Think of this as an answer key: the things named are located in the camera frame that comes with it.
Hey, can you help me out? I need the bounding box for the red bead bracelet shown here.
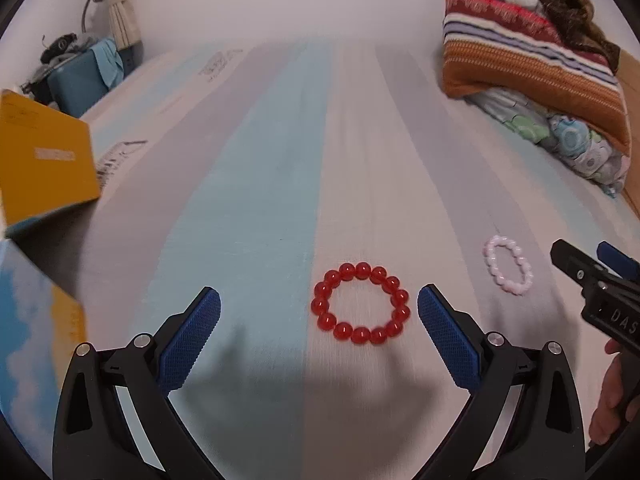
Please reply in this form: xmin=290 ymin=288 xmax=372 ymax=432
xmin=310 ymin=261 xmax=412 ymax=346

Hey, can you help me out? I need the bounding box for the striped bed sheet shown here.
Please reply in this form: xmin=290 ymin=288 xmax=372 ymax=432
xmin=75 ymin=35 xmax=640 ymax=480

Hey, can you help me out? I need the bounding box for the person's right hand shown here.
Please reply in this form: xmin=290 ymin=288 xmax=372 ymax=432
xmin=589 ymin=337 xmax=635 ymax=447

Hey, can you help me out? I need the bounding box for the black bag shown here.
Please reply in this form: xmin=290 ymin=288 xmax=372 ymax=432
xmin=40 ymin=32 xmax=81 ymax=63

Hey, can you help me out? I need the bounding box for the blue and yellow cardboard box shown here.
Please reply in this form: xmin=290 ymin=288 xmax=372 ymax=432
xmin=0 ymin=89 xmax=103 ymax=441

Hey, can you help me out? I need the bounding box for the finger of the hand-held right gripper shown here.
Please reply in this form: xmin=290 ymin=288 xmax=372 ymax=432
xmin=597 ymin=241 xmax=640 ymax=282
xmin=550 ymin=239 xmax=610 ymax=292

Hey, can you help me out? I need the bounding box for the striped orange pillow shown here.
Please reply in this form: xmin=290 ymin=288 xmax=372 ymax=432
xmin=442 ymin=0 xmax=632 ymax=155

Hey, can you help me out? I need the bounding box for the pink bead bracelet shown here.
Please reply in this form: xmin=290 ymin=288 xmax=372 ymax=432
xmin=482 ymin=234 xmax=535 ymax=296

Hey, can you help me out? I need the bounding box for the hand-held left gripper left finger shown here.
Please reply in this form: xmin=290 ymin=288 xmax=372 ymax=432
xmin=52 ymin=286 xmax=222 ymax=480

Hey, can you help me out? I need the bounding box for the beige curtain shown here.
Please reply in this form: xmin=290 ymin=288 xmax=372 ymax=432
xmin=102 ymin=0 xmax=143 ymax=51

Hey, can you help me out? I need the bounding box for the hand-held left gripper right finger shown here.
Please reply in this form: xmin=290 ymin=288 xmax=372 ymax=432
xmin=417 ymin=284 xmax=586 ymax=480

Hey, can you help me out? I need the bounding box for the blue suitcase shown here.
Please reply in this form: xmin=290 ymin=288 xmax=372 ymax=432
xmin=47 ymin=40 xmax=126 ymax=118

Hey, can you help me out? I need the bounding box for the brown fleece blanket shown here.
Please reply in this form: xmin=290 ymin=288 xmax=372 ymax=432
xmin=505 ymin=0 xmax=623 ymax=66

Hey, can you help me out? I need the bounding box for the floral quilt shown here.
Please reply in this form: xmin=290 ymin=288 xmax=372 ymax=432
xmin=465 ymin=87 xmax=631 ymax=199

